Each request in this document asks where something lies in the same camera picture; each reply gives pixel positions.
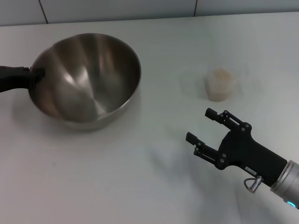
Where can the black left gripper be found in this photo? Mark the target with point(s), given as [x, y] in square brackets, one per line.
[14, 78]

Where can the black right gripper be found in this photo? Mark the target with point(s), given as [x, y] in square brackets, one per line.
[247, 149]

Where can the stainless steel mixing bowl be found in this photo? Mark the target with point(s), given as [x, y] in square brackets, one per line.
[88, 77]

